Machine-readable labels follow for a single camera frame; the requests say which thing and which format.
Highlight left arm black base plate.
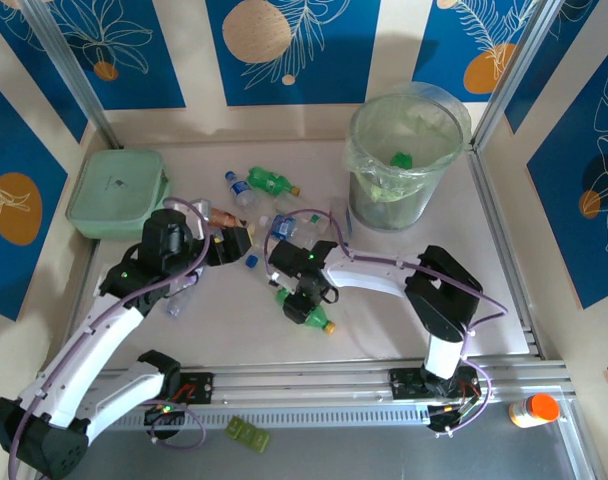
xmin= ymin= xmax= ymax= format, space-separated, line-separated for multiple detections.
xmin=122 ymin=370 xmax=216 ymax=407

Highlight clear plastic trash bin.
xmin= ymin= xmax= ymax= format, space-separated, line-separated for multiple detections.
xmin=344 ymin=92 xmax=465 ymax=232
xmin=342 ymin=81 xmax=474 ymax=204

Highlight brown label bottle cream cap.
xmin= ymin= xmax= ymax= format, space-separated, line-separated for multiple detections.
xmin=207 ymin=207 xmax=259 ymax=237

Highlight blue floral wall panel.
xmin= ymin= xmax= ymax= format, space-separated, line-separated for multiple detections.
xmin=526 ymin=47 xmax=608 ymax=311
xmin=412 ymin=0 xmax=543 ymax=104
xmin=0 ymin=72 xmax=70 ymax=322
xmin=205 ymin=0 xmax=384 ymax=107
xmin=42 ymin=0 xmax=188 ymax=112
xmin=0 ymin=7 xmax=89 ymax=145
xmin=503 ymin=0 xmax=601 ymax=135

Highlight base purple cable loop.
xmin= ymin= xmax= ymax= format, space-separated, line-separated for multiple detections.
xmin=433 ymin=362 xmax=496 ymax=440
xmin=150 ymin=399 xmax=206 ymax=452

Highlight blue-label bottle white cap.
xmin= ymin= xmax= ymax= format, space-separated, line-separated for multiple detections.
xmin=257 ymin=213 xmax=331 ymax=249

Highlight aluminium side rail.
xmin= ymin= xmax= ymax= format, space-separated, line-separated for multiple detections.
xmin=56 ymin=239 xmax=105 ymax=374
xmin=464 ymin=144 xmax=553 ymax=362

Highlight Ganten water bottle white cap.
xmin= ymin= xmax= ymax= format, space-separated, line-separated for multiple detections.
xmin=163 ymin=272 xmax=199 ymax=320

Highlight blue-label bottle blue cap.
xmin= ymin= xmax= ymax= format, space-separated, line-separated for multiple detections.
xmin=224 ymin=170 xmax=261 ymax=210

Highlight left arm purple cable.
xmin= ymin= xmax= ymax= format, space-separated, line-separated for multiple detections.
xmin=7 ymin=197 xmax=213 ymax=474

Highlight pale green zip case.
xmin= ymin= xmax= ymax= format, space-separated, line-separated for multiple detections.
xmin=65 ymin=148 xmax=174 ymax=240

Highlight clear bottle red flower label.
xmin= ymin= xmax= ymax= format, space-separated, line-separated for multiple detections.
xmin=329 ymin=196 xmax=355 ymax=246

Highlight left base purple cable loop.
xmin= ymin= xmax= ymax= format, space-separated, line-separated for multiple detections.
xmin=150 ymin=399 xmax=206 ymax=452

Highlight aluminium corner post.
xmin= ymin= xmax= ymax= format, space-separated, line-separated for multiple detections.
xmin=471 ymin=0 xmax=570 ymax=150
xmin=21 ymin=0 xmax=126 ymax=150

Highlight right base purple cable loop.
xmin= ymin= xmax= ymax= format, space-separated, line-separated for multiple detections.
xmin=433 ymin=362 xmax=496 ymax=440

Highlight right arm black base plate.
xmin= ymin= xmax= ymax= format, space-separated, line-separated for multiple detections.
xmin=387 ymin=367 xmax=485 ymax=402

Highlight aluminium front rail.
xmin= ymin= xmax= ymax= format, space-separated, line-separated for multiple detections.
xmin=26 ymin=357 xmax=580 ymax=416

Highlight slotted grey cable duct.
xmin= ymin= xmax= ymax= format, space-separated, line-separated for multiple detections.
xmin=46 ymin=405 xmax=433 ymax=434

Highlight orange-capped small bottle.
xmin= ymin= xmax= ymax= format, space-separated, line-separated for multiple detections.
xmin=508 ymin=393 xmax=561 ymax=430

